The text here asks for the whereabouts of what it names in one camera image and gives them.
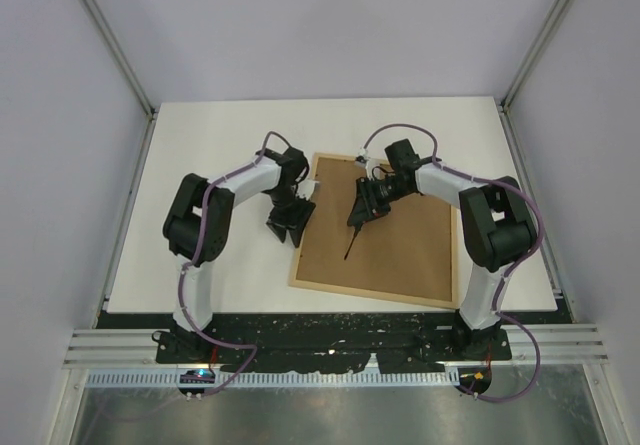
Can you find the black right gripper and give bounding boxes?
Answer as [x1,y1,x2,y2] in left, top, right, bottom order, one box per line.
[348,175,412,227]

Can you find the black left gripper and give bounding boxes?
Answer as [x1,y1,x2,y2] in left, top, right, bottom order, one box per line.
[268,188,316,247]

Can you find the red handled screwdriver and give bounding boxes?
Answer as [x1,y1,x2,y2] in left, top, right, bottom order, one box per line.
[343,225,362,261]

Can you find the wooden picture frame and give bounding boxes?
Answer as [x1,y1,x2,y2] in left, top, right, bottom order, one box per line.
[289,153,459,309]

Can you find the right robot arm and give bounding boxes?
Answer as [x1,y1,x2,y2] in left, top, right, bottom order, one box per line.
[347,139,541,359]

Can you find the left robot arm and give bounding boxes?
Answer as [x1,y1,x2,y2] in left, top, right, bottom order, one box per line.
[162,146,315,363]

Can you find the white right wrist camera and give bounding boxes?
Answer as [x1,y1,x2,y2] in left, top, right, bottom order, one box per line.
[354,147,378,179]

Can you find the black speckled base plate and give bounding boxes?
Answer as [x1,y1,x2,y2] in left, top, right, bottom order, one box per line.
[97,308,514,374]

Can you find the white slotted cable duct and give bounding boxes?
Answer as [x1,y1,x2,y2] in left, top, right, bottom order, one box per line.
[86,368,459,389]

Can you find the aluminium rail across front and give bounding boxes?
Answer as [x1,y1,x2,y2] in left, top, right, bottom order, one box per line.
[63,323,609,369]

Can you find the right aluminium corner post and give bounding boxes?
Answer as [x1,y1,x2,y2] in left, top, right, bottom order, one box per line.
[498,0,575,114]

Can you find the aluminium corner post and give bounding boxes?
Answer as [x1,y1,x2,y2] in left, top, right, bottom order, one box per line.
[79,0,155,119]
[498,0,575,114]

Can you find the left aluminium corner post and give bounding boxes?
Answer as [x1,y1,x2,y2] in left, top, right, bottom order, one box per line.
[79,0,155,119]

